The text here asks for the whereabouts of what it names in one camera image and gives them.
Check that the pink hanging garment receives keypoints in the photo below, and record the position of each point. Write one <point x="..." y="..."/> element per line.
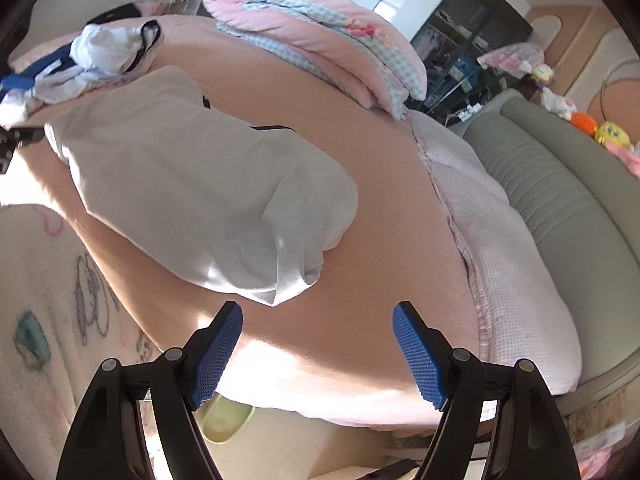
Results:
<point x="517" y="60"/>

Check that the white black wardrobe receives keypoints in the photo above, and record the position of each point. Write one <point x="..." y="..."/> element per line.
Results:
<point x="449" y="36"/>

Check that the pink bed sheet mattress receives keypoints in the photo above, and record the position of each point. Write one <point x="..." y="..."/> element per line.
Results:
<point x="329" y="352"/>

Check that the orange plush toy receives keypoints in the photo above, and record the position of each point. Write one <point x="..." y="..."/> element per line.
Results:
<point x="584" y="122"/>

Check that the pink white plush toy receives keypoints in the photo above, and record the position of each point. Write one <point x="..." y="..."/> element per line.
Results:
<point x="630" y="160"/>

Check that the person's pajama clad body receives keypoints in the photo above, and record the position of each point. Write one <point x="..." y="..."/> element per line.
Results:
<point x="60" y="320"/>

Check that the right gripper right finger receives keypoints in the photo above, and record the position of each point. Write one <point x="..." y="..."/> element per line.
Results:
<point x="529" y="439"/>

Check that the black bag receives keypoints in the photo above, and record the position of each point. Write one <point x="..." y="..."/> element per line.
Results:
<point x="127" y="10"/>

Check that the grey padded headboard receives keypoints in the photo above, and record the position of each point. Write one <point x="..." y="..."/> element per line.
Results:
<point x="581" y="206"/>

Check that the green slippers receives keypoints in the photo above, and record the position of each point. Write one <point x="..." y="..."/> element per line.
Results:
<point x="220" y="419"/>

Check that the yellow plush toy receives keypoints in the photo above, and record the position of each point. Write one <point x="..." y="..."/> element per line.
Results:
<point x="609" y="132"/>

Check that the white navy-trimmed pants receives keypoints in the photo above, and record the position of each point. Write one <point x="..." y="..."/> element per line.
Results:
<point x="99" y="56"/>

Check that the folded pink checkered quilt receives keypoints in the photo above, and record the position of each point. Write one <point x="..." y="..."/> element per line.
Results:
<point x="344" y="44"/>

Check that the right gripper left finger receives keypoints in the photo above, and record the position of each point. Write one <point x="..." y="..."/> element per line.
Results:
<point x="106" y="439"/>

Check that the white navy-trimmed jacket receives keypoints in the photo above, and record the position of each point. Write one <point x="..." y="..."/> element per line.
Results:
<point x="220" y="203"/>

